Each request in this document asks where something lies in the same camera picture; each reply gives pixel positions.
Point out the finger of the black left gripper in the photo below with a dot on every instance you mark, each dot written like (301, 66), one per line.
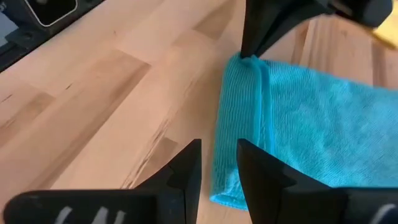
(258, 21)
(295, 21)

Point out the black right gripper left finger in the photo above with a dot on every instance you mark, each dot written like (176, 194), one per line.
(140, 205)

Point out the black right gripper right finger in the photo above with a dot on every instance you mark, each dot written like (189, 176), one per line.
(280, 199)

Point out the teal microfiber towel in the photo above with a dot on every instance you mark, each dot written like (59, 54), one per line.
(311, 124)

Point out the black aluminium table frame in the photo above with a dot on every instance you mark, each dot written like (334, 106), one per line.
(21, 40)

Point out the small black table-level camera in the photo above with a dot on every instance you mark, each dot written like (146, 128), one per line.
(51, 9)

